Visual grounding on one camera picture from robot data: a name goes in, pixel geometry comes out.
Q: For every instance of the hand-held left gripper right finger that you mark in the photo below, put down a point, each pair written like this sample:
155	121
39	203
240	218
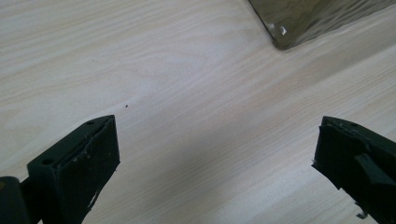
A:
355	161

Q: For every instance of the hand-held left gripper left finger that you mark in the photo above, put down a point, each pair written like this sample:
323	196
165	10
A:
77	168

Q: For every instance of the shiny metal tray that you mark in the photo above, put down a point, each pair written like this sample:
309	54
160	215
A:
308	18

